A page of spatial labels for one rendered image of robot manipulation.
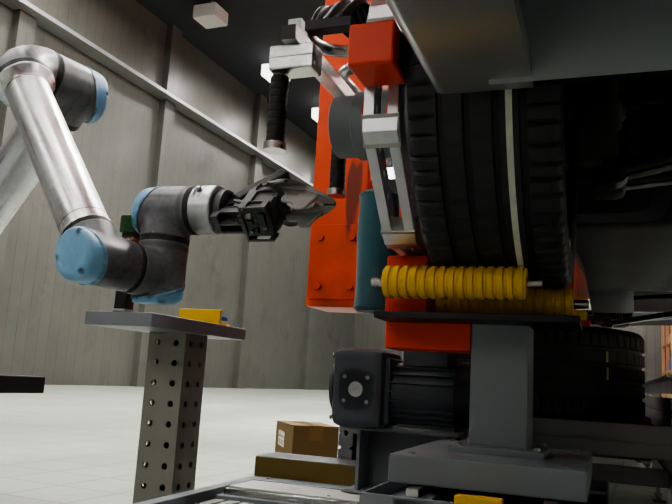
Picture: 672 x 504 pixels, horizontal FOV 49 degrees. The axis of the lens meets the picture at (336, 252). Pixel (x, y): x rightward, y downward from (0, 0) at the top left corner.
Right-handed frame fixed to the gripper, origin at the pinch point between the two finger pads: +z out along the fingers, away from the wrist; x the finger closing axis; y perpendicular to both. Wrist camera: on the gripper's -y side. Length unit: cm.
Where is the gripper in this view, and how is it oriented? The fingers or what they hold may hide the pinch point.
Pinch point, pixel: (329, 201)
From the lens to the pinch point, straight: 126.9
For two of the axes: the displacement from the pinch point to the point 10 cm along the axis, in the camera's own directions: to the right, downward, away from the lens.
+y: -2.9, 5.8, -7.6
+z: 9.4, 0.0, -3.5
